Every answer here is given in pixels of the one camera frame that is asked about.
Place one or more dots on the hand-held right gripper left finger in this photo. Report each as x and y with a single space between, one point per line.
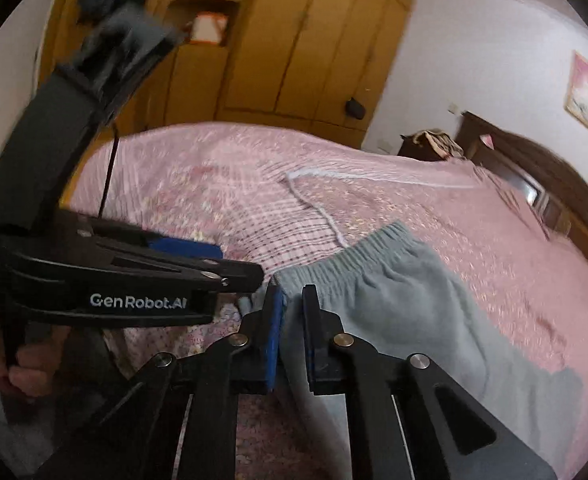
274 340

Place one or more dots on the white wall switch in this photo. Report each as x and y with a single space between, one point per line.
454 108

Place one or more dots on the person's left hand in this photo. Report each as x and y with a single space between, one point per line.
33 365

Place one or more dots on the small pink item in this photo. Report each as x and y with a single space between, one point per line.
485 141

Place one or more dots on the grey pants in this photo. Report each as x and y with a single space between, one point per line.
424 310

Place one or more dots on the pile of clothes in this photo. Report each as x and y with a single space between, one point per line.
434 142

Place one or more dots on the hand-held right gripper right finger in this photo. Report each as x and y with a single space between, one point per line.
310 340

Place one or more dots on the pink floral bed cover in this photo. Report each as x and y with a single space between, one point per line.
223 185

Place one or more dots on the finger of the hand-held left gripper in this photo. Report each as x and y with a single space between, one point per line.
239 275
188 249

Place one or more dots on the small black device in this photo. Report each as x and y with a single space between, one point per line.
355 108

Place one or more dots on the wooden wardrobe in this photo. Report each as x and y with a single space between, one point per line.
299 60

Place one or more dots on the dark wooden headboard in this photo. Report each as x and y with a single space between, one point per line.
549 160

